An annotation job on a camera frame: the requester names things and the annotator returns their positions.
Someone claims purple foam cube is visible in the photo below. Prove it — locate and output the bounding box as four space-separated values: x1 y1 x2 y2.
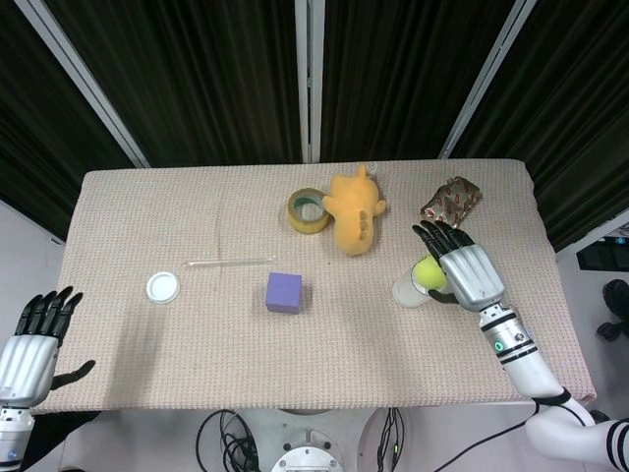
264 271 304 315

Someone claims black curtain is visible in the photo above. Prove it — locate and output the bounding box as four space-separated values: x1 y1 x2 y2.
0 0 629 252

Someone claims white grey robot base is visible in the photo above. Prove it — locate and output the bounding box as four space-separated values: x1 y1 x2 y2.
238 407 389 472

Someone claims yellow tennis ball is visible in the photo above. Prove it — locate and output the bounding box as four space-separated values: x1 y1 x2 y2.
412 256 448 290

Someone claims black chair base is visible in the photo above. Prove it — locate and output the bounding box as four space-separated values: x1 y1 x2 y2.
597 278 629 341

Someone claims yellow packing tape roll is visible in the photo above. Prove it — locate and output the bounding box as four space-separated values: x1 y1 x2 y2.
287 187 331 235

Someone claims orange plush dinosaur toy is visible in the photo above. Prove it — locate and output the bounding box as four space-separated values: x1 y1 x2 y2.
321 164 387 259

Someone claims dark screen device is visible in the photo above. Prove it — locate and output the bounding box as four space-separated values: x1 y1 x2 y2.
574 234 629 270

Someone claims transparent plastic cup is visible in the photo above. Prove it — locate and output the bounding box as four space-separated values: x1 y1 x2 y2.
391 253 448 311

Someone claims brown foil snack packet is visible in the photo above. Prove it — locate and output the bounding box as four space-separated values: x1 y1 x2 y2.
419 175 484 230

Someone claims black cable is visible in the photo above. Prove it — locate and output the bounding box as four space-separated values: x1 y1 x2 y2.
196 408 261 472
431 387 587 472
377 407 410 472

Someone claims white metal frame pole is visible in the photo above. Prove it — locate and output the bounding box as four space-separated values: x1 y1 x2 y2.
438 0 544 159
294 0 325 163
13 0 151 168

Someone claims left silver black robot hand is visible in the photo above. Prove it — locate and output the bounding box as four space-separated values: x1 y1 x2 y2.
0 286 97 409

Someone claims clear glass tube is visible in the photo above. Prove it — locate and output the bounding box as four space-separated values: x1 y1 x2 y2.
184 254 277 269

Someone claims beige woven tablecloth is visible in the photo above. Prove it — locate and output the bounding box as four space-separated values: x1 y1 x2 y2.
39 157 599 413

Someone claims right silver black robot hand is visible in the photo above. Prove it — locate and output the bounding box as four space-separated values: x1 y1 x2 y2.
411 219 507 314

